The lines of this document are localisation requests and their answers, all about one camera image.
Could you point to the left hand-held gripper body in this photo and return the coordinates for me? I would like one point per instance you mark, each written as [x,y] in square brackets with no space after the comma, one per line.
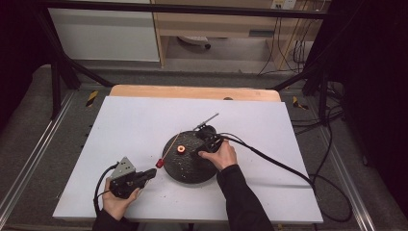
[125,183]

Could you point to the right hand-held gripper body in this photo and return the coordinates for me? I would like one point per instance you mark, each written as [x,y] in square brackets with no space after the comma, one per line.
[211,139]

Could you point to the black round plate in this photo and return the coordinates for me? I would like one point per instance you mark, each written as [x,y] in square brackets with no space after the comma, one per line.
[186,170]

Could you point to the thin wooden skewer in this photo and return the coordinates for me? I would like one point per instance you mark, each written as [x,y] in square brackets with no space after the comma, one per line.
[170,147]

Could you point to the person's right hand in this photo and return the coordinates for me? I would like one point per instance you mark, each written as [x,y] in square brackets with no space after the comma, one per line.
[223,159]

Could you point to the person's left hand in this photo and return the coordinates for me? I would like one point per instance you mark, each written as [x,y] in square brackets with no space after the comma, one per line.
[117,205]

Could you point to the white table board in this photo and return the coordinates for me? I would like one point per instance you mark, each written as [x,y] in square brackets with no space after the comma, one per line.
[138,128]

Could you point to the wooden table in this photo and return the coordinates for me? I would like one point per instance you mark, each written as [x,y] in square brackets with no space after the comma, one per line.
[179,92]

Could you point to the white chair base with caster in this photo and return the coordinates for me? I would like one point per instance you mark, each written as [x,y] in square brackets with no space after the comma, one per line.
[194,40]

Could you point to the light wooden desk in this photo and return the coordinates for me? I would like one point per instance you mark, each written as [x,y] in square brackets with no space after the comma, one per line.
[205,25]

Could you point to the white cabinet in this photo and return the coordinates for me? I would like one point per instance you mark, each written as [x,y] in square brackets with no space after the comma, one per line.
[106,35]

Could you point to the black curtain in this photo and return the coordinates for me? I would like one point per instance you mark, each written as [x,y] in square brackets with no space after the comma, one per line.
[16,48]
[375,80]

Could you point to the aluminium floor rail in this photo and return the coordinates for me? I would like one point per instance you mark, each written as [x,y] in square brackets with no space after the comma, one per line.
[35,150]
[349,186]

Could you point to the black metal frame strut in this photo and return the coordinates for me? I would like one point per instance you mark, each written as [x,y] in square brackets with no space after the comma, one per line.
[56,86]
[323,96]

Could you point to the black metal frame crossbar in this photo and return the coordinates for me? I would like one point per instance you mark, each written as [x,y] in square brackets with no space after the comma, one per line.
[179,9]

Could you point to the white wall socket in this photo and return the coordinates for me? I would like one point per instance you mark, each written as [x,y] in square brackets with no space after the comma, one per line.
[284,4]

